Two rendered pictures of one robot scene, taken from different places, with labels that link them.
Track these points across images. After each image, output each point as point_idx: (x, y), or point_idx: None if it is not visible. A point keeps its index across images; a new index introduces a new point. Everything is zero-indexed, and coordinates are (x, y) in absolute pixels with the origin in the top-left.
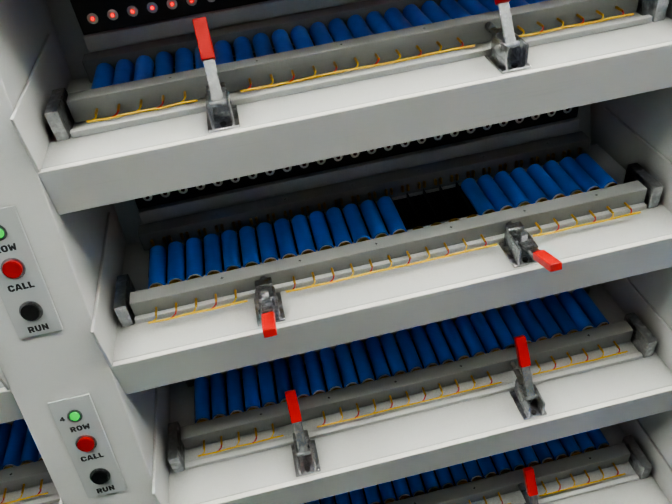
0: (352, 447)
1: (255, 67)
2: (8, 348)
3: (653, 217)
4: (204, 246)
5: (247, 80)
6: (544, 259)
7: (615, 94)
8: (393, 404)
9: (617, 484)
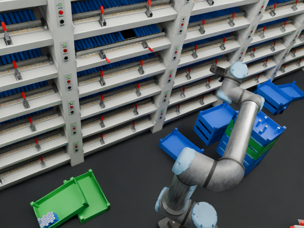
0: (110, 80)
1: (106, 11)
2: (59, 64)
3: (165, 39)
4: (84, 41)
5: (104, 13)
6: (150, 49)
7: (163, 21)
8: (116, 72)
9: (152, 86)
